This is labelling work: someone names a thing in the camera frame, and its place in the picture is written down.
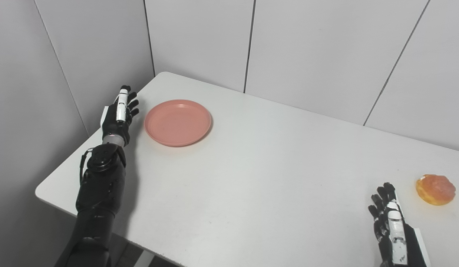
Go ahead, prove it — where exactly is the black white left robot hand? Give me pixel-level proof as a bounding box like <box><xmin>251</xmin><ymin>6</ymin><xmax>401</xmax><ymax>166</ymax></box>
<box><xmin>100</xmin><ymin>85</ymin><xmax>139</xmax><ymax>146</ymax></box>

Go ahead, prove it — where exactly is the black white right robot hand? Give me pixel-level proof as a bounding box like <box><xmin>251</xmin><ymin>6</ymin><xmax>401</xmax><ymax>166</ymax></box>
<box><xmin>368</xmin><ymin>182</ymin><xmax>432</xmax><ymax>267</ymax></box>

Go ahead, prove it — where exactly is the orange cream puff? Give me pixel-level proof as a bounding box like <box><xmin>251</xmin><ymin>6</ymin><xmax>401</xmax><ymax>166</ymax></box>
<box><xmin>416</xmin><ymin>174</ymin><xmax>456</xmax><ymax>206</ymax></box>

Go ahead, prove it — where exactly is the pink round plate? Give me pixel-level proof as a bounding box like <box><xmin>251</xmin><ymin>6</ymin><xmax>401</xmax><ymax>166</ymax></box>
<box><xmin>144</xmin><ymin>99</ymin><xmax>212</xmax><ymax>147</ymax></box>

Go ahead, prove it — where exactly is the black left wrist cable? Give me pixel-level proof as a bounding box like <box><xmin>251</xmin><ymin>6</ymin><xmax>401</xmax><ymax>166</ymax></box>
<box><xmin>79</xmin><ymin>148</ymin><xmax>95</xmax><ymax>186</ymax></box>

